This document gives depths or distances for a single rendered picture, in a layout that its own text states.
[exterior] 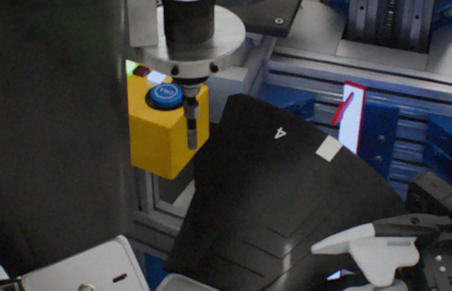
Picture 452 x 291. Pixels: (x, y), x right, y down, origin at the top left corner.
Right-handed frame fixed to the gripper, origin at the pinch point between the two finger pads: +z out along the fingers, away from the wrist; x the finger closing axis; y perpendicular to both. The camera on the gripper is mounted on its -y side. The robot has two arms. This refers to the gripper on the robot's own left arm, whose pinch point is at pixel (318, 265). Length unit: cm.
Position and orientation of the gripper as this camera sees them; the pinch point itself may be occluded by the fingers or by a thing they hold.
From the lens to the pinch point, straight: 81.0
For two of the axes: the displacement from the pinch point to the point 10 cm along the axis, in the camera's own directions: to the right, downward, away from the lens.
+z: -9.9, 1.0, -1.2
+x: -0.2, 6.8, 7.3
